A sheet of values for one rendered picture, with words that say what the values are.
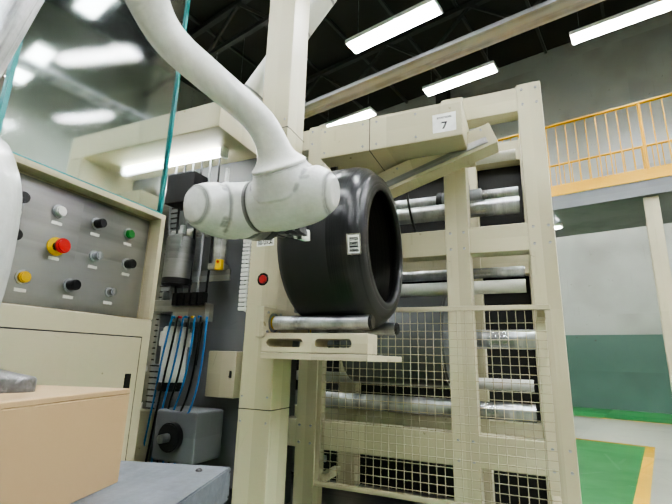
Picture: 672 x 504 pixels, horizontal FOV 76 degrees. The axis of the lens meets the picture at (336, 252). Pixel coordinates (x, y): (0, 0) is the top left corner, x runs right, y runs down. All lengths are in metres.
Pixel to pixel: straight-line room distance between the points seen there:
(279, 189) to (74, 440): 0.46
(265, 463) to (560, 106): 10.95
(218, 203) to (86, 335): 0.74
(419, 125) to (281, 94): 0.56
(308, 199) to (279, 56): 1.26
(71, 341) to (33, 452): 0.94
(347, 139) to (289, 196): 1.17
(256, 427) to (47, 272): 0.78
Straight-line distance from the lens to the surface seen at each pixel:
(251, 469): 1.58
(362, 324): 1.29
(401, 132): 1.83
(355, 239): 1.23
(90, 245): 1.50
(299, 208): 0.75
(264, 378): 1.52
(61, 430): 0.50
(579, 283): 10.33
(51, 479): 0.51
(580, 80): 11.96
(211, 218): 0.81
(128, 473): 0.63
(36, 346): 1.35
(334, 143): 1.92
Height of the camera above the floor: 0.79
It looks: 14 degrees up
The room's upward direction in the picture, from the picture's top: 2 degrees clockwise
